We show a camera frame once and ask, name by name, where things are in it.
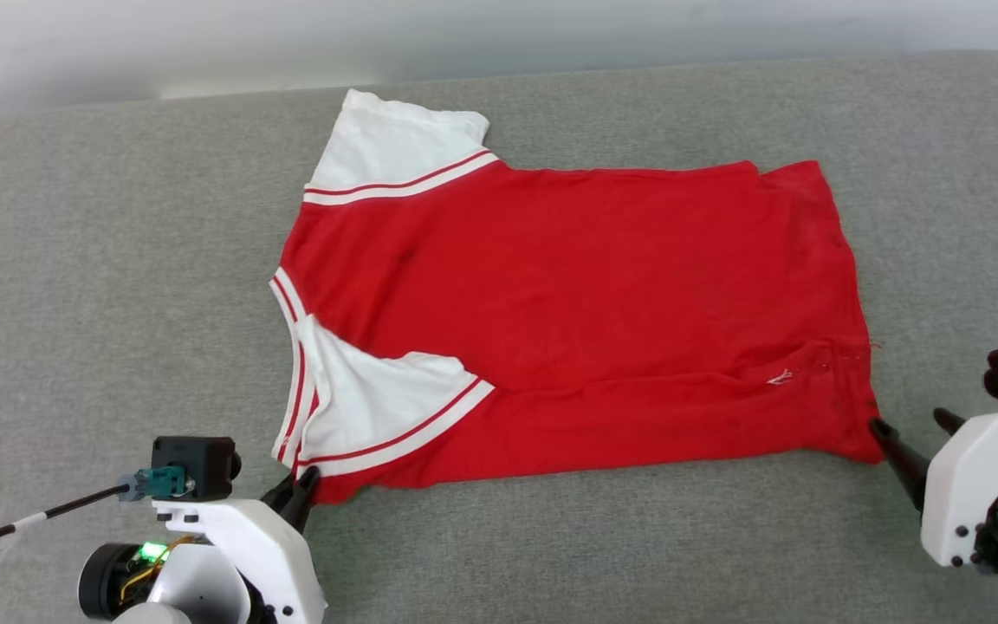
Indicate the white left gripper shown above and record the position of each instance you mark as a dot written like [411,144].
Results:
[265,546]

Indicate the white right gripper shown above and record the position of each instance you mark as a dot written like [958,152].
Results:
[962,485]

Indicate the grey fabric sofa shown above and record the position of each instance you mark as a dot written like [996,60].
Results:
[118,260]

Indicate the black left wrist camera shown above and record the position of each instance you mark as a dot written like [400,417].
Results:
[196,464]

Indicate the red and white t-shirt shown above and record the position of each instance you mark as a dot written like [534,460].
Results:
[594,277]

